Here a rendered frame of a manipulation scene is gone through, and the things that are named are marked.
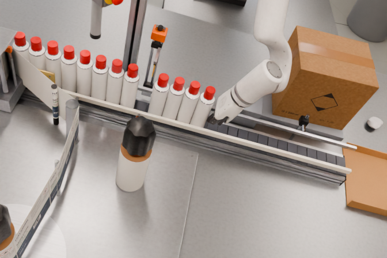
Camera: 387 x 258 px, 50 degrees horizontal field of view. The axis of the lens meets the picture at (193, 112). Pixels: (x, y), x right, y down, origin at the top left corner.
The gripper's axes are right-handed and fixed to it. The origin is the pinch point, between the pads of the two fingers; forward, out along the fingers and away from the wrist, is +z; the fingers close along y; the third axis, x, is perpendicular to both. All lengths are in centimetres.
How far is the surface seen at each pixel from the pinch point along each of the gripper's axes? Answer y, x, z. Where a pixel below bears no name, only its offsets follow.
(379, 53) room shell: -196, 170, 39
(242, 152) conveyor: 5.5, 15.2, 2.3
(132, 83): 2.2, -30.8, 1.4
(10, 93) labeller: 12, -62, 22
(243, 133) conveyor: -2.4, 14.5, 1.5
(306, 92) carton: -18.2, 27.2, -17.5
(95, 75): 2.4, -41.9, 6.3
